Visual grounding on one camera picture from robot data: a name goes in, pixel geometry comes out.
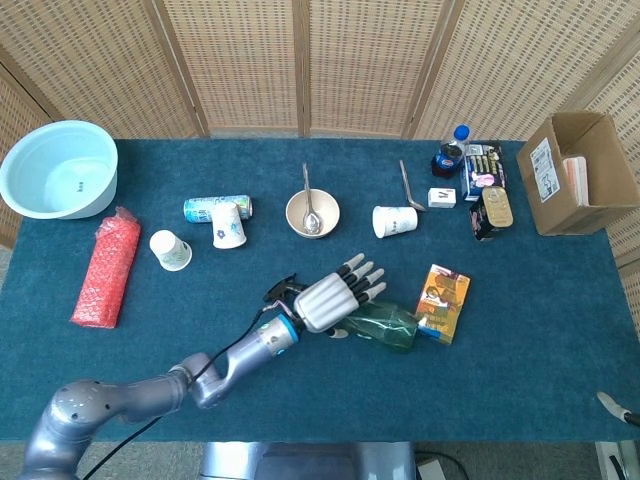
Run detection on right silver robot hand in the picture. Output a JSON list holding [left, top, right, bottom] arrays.
[[596, 391, 640, 427]]

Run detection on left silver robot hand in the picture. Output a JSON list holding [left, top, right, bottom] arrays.
[[293, 253, 388, 341]]

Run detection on green spray bottle black trigger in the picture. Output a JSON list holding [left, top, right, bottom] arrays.
[[263, 272, 420, 354]]

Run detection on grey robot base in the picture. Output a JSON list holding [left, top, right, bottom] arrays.
[[198, 441, 419, 480]]

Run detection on cola bottle blue cap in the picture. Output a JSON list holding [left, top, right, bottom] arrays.
[[431, 124, 472, 179]]

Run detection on metal spoon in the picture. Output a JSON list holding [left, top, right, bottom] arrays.
[[301, 162, 322, 235], [398, 159, 427, 213]]

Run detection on beige bowl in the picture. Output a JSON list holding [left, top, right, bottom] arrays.
[[285, 189, 342, 240]]

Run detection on white paper cup small print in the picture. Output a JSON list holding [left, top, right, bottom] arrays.
[[371, 205, 419, 240]]

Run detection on paper cup purple flower print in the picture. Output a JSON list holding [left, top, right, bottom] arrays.
[[210, 201, 248, 250]]

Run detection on blue carpet table cover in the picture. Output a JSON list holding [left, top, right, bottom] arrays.
[[0, 138, 640, 444]]

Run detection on orange yellow snack box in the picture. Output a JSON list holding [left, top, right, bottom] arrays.
[[414, 264, 472, 347]]

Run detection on blue green drink can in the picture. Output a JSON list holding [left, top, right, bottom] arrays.
[[183, 194, 254, 224]]

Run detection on small white box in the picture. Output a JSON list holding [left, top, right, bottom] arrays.
[[427, 187, 458, 210]]

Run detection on paper cup green leaf print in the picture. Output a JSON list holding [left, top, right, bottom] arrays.
[[148, 229, 193, 273]]

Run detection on black gold tin can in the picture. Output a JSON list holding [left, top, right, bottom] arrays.
[[468, 186, 515, 243]]

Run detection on brown cardboard box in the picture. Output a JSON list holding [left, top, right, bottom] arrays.
[[516, 111, 640, 237]]

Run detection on blue white carton box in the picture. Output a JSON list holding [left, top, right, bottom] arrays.
[[459, 143, 506, 203]]

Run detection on red bubble wrap package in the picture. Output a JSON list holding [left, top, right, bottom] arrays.
[[70, 206, 142, 330]]

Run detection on pink white packet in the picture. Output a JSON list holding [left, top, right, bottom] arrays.
[[562, 156, 592, 207]]

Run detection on woven bamboo folding screen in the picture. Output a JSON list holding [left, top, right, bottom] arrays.
[[0, 0, 640, 301]]

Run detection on light blue plastic basin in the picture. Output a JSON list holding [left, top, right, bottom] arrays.
[[0, 119, 119, 220]]

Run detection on white stand post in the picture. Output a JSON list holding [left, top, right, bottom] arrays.
[[594, 442, 629, 480]]

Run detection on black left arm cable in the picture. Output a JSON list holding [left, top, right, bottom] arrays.
[[79, 299, 281, 480]]

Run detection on black floor cable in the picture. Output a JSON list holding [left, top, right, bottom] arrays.
[[414, 451, 469, 480]]

